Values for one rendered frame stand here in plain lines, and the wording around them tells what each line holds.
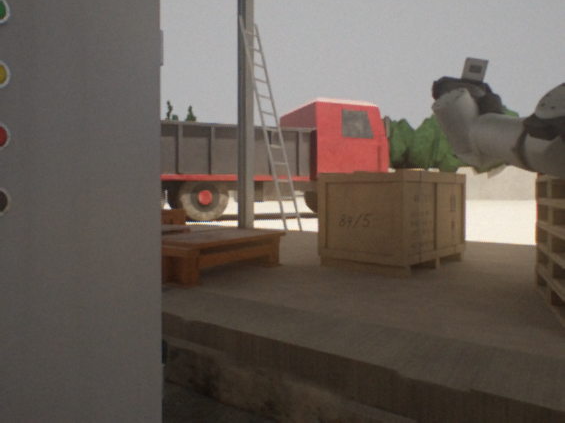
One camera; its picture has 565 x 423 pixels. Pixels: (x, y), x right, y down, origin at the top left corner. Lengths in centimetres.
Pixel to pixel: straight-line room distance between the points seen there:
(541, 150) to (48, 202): 56
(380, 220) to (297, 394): 174
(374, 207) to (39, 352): 298
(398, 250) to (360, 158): 725
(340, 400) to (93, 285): 142
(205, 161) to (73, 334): 848
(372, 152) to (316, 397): 902
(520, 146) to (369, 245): 278
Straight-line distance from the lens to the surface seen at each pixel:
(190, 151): 890
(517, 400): 161
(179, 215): 692
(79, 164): 50
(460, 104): 79
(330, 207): 356
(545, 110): 59
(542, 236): 323
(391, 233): 326
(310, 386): 189
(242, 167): 708
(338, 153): 1006
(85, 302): 52
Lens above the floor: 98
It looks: 1 degrees down
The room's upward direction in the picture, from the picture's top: straight up
